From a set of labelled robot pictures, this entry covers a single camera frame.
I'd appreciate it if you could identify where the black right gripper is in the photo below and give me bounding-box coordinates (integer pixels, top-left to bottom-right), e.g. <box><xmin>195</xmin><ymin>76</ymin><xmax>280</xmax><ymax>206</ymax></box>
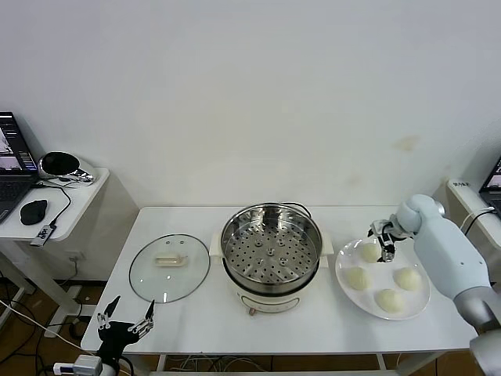
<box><xmin>366</xmin><ymin>220</ymin><xmax>404</xmax><ymax>262</ymax></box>

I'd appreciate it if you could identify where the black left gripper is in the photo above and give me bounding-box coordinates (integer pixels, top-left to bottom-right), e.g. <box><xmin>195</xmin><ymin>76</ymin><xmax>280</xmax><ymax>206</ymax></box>
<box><xmin>96</xmin><ymin>295</ymin><xmax>156</xmax><ymax>360</ymax></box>

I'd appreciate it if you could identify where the white steamed baozi bun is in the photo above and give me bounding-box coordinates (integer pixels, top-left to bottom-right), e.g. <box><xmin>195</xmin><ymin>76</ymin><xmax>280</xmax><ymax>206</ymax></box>
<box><xmin>374</xmin><ymin>288</ymin><xmax>405</xmax><ymax>314</ymax></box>
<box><xmin>345</xmin><ymin>266</ymin><xmax>372</xmax><ymax>291</ymax></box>
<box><xmin>359</xmin><ymin>242</ymin><xmax>381</xmax><ymax>263</ymax></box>
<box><xmin>393</xmin><ymin>267</ymin><xmax>423</xmax><ymax>291</ymax></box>

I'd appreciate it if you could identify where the round glass pot lid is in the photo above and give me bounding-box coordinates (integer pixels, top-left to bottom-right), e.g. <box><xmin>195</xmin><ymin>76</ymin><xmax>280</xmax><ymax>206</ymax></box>
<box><xmin>128</xmin><ymin>233</ymin><xmax>212</xmax><ymax>305</ymax></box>

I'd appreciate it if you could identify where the stainless steel steamer basket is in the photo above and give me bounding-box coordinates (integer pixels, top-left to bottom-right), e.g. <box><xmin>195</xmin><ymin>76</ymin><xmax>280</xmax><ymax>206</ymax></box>
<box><xmin>220</xmin><ymin>201</ymin><xmax>324</xmax><ymax>285</ymax></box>

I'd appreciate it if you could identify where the large white plate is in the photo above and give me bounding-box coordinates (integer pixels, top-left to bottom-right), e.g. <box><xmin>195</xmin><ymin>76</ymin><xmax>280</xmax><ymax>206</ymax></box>
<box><xmin>334</xmin><ymin>237</ymin><xmax>431</xmax><ymax>321</ymax></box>

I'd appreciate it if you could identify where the white side table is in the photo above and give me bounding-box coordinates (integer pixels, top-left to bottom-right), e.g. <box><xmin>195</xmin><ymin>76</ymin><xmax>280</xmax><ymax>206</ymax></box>
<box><xmin>445</xmin><ymin>178</ymin><xmax>501</xmax><ymax>251</ymax></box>
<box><xmin>0</xmin><ymin>167</ymin><xmax>139</xmax><ymax>328</ymax></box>

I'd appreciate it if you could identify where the cream electric cooker pot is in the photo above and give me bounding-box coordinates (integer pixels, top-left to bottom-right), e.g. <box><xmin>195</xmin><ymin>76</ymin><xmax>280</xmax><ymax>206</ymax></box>
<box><xmin>209</xmin><ymin>230</ymin><xmax>334</xmax><ymax>316</ymax></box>

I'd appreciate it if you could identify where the open black laptop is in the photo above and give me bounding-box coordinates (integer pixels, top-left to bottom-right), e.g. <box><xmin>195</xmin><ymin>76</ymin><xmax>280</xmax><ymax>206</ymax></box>
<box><xmin>478</xmin><ymin>155</ymin><xmax>501</xmax><ymax>219</ymax></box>
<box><xmin>0</xmin><ymin>111</ymin><xmax>41</xmax><ymax>225</ymax></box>

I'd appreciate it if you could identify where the black computer mouse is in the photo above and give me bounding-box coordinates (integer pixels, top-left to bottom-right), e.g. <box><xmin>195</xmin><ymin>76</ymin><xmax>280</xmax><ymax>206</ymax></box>
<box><xmin>19</xmin><ymin>198</ymin><xmax>50</xmax><ymax>226</ymax></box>

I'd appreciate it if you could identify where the shiny chrome dome device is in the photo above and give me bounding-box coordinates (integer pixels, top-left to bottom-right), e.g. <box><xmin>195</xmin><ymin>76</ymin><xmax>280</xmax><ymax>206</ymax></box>
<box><xmin>38</xmin><ymin>150</ymin><xmax>96</xmax><ymax>184</ymax></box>

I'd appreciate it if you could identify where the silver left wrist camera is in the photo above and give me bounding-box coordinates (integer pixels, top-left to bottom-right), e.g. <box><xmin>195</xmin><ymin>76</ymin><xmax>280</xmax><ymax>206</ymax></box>
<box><xmin>52</xmin><ymin>354</ymin><xmax>103</xmax><ymax>376</ymax></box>

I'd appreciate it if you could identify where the tangled white floor cable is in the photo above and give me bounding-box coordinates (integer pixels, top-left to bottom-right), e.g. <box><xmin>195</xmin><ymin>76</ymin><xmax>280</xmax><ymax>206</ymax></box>
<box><xmin>168</xmin><ymin>354</ymin><xmax>273</xmax><ymax>372</ymax></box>

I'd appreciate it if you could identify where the white charger cable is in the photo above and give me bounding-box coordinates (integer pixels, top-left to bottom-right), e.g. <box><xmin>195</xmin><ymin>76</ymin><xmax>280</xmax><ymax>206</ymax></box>
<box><xmin>460</xmin><ymin>206</ymin><xmax>495</xmax><ymax>232</ymax></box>

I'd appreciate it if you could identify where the grey usb hub with cable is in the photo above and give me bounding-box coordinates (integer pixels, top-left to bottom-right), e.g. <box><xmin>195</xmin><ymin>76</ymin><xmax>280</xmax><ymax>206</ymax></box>
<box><xmin>30</xmin><ymin>183</ymin><xmax>72</xmax><ymax>248</ymax></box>

